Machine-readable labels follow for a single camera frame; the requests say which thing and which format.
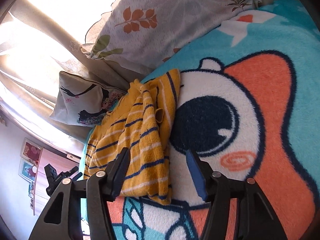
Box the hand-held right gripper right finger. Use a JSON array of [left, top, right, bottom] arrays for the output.
[[185, 149, 288, 240]]

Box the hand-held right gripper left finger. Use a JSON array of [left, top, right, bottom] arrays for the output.
[[29, 147, 131, 240]]

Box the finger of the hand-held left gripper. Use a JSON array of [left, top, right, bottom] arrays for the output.
[[64, 166, 83, 181]]

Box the yellow striped sweater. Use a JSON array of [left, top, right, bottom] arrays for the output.
[[82, 69, 182, 205]]

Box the wooden wardrobe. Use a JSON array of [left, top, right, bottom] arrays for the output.
[[28, 147, 82, 216]]

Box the floral figure print pillow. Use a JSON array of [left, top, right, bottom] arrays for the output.
[[49, 71, 127, 127]]

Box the beige curtain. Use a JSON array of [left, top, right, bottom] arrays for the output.
[[0, 0, 142, 144]]

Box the teal cartoon fleece blanket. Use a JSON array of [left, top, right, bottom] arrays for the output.
[[79, 0, 320, 240]]

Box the leaf print pillow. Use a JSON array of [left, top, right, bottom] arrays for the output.
[[81, 0, 263, 73]]

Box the blue wall poster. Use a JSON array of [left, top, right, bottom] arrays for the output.
[[18, 159, 37, 181]]

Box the red flower wall poster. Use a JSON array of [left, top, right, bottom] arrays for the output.
[[20, 138, 42, 159]]

